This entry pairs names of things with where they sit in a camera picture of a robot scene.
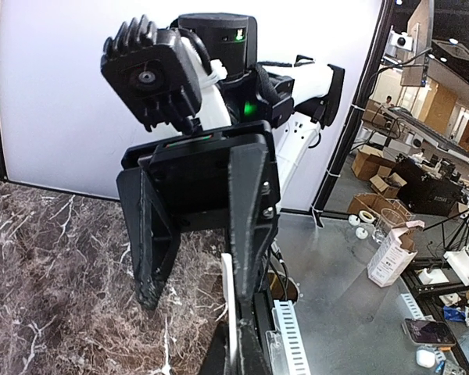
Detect white cardboard box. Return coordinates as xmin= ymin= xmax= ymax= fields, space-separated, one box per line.
xmin=367 ymin=220 xmax=425 ymax=288

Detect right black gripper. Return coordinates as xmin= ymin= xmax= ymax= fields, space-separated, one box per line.
xmin=116 ymin=120 xmax=281 ymax=324

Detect brown cardboard box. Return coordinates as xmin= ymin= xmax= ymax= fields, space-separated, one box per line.
xmin=352 ymin=145 xmax=396 ymax=181

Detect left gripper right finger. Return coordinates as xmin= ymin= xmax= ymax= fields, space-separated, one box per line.
xmin=237 ymin=320 xmax=271 ymax=375

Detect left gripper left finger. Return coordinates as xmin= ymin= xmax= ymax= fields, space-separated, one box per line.
xmin=198 ymin=322 xmax=231 ymax=375

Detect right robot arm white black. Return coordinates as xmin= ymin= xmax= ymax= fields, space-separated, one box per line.
xmin=100 ymin=13 xmax=345 ymax=312

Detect white battery cover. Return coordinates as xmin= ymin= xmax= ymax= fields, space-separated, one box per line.
xmin=221 ymin=252 xmax=238 ymax=362

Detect right black frame post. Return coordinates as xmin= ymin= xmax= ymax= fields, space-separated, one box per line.
xmin=310 ymin=0 xmax=396 ymax=230

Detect smartphone on bench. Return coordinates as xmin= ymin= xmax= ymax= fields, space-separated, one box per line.
xmin=402 ymin=319 xmax=456 ymax=347

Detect white earbuds case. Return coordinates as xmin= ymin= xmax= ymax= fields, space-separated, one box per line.
xmin=416 ymin=348 xmax=436 ymax=369

